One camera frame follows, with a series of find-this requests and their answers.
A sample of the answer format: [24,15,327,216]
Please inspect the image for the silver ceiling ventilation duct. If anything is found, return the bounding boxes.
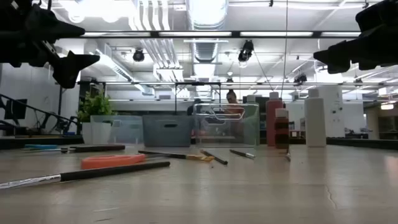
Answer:
[186,0,229,97]

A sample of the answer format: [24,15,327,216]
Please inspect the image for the black background rig frame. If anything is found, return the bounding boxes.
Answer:
[77,80,222,116]

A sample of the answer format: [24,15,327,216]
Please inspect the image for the red and black scissors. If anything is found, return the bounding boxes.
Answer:
[23,144,126,154]

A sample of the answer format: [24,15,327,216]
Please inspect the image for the black paintbrush silver ferrule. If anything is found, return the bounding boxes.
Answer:
[0,161,172,190]
[229,149,256,160]
[200,149,229,166]

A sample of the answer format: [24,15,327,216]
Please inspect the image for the large red paint bottle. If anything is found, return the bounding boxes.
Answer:
[265,91,285,147]

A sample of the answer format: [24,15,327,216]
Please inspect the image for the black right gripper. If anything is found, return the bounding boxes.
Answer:
[313,0,398,75]

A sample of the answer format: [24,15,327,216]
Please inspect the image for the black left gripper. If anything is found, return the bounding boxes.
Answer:
[0,0,101,89]

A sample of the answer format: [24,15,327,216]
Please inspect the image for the grey plastic bin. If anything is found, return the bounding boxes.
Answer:
[142,114,194,148]

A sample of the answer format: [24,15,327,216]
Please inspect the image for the clear plastic bin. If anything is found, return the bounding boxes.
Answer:
[90,114,144,145]

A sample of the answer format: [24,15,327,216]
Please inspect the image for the black overhead light bar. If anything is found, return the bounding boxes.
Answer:
[55,30,363,39]

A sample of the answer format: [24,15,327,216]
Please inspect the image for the black computer monitor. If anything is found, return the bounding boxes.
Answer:
[4,98,28,121]

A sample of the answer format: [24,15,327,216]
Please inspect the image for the white paint bottle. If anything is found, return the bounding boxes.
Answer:
[303,88,328,148]

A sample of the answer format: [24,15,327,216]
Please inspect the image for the small dark red paint bottle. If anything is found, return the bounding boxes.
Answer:
[274,108,290,150]

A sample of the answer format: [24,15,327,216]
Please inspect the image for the green plant in white pot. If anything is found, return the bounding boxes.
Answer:
[76,90,116,145]

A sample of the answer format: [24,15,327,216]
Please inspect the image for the clear bin with wire handle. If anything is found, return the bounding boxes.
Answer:
[192,102,261,149]

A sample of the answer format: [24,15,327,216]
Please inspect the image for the person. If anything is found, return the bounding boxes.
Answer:
[224,89,245,115]

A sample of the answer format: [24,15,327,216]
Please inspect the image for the black paintbrush gold ferrule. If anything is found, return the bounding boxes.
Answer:
[137,150,216,163]

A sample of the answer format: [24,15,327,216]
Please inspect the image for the orange scissors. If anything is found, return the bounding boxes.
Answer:
[80,153,147,170]

